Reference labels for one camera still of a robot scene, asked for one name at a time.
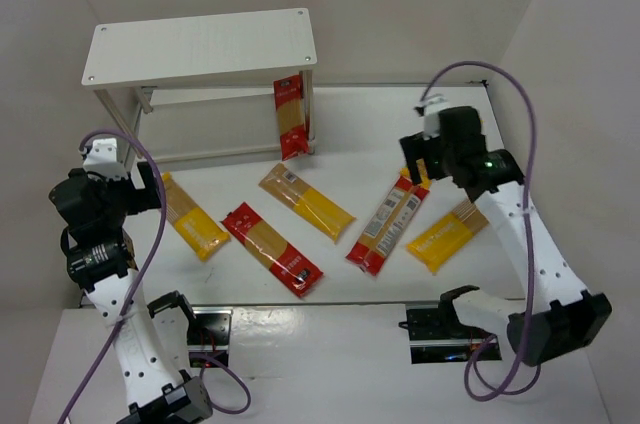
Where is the red spaghetti bag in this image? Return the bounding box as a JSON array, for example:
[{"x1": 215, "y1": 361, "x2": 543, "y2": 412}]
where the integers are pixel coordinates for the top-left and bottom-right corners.
[
  {"x1": 273, "y1": 75, "x2": 309, "y2": 161},
  {"x1": 222, "y1": 202, "x2": 324, "y2": 298}
]

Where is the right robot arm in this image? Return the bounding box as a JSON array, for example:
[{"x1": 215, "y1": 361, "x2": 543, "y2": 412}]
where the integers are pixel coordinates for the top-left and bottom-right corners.
[{"x1": 400, "y1": 104, "x2": 612, "y2": 367}]

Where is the red spaghetti bag lower centre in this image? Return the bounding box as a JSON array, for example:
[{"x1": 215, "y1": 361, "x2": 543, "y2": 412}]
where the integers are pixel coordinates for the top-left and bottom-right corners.
[{"x1": 222, "y1": 202, "x2": 324, "y2": 298}]

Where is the red spaghetti bag top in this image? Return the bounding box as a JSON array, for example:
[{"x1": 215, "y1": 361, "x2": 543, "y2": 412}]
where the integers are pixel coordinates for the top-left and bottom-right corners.
[{"x1": 273, "y1": 75, "x2": 309, "y2": 161}]

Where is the yellow spaghetti bag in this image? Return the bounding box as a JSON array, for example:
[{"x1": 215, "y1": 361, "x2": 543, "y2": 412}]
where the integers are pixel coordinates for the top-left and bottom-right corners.
[
  {"x1": 400, "y1": 159, "x2": 431, "y2": 189},
  {"x1": 162, "y1": 172, "x2": 230, "y2": 262},
  {"x1": 406, "y1": 199, "x2": 489, "y2": 274},
  {"x1": 259, "y1": 163, "x2": 355, "y2": 242}
]

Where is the white two-tier shelf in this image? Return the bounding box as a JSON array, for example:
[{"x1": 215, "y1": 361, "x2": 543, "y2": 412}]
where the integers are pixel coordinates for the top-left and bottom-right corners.
[{"x1": 82, "y1": 8, "x2": 317, "y2": 171}]

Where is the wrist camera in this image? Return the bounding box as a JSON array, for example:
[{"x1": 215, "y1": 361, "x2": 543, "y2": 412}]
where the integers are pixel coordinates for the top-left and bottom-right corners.
[
  {"x1": 416, "y1": 93, "x2": 453, "y2": 140},
  {"x1": 81, "y1": 138, "x2": 129, "y2": 182}
]

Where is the red spaghetti bag label side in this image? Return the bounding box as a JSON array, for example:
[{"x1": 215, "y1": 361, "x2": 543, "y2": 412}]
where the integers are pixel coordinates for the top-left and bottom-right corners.
[{"x1": 346, "y1": 169, "x2": 431, "y2": 276}]

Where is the yellow spaghetti bag left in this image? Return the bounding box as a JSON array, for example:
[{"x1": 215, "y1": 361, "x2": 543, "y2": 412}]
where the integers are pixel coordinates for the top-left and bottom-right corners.
[{"x1": 162, "y1": 172, "x2": 230, "y2": 262}]

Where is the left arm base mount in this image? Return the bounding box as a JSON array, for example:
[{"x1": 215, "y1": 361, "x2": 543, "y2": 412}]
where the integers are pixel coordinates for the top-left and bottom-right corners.
[{"x1": 187, "y1": 307, "x2": 233, "y2": 368}]

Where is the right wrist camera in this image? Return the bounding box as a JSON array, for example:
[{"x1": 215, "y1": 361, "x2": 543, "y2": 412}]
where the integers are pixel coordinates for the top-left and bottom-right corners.
[{"x1": 416, "y1": 93, "x2": 453, "y2": 140}]

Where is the yellow spaghetti bag centre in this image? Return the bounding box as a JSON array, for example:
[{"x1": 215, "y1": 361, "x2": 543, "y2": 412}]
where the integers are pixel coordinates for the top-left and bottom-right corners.
[{"x1": 259, "y1": 163, "x2": 355, "y2": 242}]

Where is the yellow spaghetti bag upper right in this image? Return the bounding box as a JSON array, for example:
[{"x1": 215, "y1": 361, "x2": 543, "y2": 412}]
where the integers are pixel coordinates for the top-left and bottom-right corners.
[{"x1": 400, "y1": 159, "x2": 431, "y2": 189}]

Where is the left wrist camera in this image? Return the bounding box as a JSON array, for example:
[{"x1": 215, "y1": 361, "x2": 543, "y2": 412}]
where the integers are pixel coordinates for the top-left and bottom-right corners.
[{"x1": 81, "y1": 138, "x2": 129, "y2": 182}]

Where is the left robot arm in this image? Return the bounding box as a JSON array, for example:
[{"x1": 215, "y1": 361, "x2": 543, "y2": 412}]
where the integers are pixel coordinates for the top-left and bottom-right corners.
[{"x1": 49, "y1": 162, "x2": 213, "y2": 423}]

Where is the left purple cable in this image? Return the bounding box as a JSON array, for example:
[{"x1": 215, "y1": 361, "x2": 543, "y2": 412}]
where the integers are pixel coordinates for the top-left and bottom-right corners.
[{"x1": 54, "y1": 129, "x2": 252, "y2": 424}]

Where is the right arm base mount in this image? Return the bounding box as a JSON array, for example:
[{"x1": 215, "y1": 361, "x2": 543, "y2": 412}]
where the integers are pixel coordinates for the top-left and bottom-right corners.
[{"x1": 398, "y1": 303, "x2": 489, "y2": 365}]

